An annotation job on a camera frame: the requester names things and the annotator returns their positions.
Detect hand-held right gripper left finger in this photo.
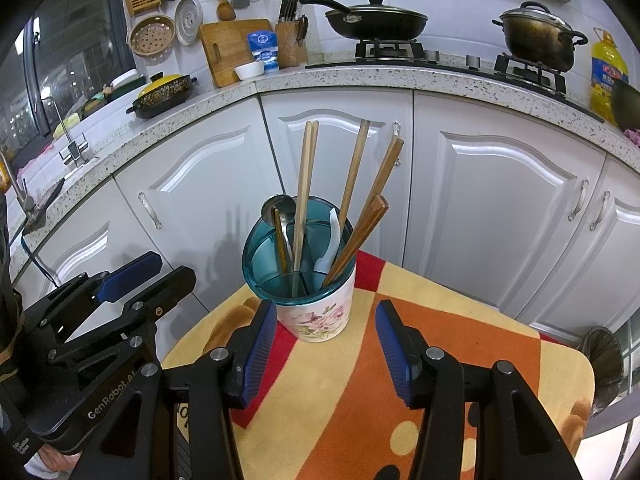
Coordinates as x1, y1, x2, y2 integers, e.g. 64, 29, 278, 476
67, 300, 278, 480

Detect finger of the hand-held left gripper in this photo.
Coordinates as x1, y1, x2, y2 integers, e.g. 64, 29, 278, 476
22, 252, 163, 333
47, 266, 197, 370

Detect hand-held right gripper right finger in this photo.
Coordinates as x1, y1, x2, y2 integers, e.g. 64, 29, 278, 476
375, 300, 583, 480

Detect floral utensil holder teal lid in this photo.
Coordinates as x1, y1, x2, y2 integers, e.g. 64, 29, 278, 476
242, 199, 358, 343

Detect dark wooden chopstick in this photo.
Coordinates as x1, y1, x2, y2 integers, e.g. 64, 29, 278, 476
321, 195, 382, 288
327, 196, 390, 288

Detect white ceramic spoon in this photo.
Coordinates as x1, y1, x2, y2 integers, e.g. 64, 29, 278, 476
314, 207, 342, 273

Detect metal spoon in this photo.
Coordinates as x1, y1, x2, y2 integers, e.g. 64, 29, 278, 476
261, 193, 299, 281

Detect person's left hand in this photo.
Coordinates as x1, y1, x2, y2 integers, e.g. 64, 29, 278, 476
22, 449, 83, 478

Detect printed blanket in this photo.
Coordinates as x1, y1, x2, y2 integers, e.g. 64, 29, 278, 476
160, 250, 596, 480

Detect metal faucet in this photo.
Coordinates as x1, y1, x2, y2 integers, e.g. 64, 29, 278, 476
34, 95, 90, 167

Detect yellow lid casserole pot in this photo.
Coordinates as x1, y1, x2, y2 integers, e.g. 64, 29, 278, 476
125, 73, 198, 121

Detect dark ribbed bin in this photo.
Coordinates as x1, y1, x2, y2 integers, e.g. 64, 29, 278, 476
577, 326, 626, 418

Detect white bowl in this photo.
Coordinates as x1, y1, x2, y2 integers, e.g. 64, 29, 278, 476
234, 61, 266, 81

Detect bamboo steamer tray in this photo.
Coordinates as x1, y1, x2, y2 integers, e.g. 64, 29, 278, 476
126, 14, 176, 57

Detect wooden cutting board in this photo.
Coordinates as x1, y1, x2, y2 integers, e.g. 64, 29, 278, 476
199, 19, 273, 89

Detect dark kitchen window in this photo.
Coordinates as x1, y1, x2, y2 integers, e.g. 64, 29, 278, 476
0, 0, 136, 161

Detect white perforated plate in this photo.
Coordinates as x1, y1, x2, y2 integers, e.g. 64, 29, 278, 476
175, 0, 204, 46

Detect blue and white bag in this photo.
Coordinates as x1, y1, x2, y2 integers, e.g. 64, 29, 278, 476
247, 30, 281, 77

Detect wooden knife block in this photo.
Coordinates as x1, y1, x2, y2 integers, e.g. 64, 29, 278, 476
274, 0, 309, 69

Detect black gas stove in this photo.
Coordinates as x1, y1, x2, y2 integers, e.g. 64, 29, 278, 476
305, 39, 606, 121

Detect black frying pan with lid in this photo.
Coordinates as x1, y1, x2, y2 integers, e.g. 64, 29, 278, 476
299, 0, 429, 41

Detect dark wok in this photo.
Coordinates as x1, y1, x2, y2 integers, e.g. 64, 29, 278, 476
609, 77, 640, 131

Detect dark stock pot with lid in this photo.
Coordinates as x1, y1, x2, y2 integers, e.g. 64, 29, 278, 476
492, 1, 589, 73

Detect yellow oil bottle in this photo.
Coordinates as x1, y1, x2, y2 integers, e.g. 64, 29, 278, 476
590, 27, 629, 126

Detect black cable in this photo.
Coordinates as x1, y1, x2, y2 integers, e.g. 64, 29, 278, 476
22, 232, 58, 283

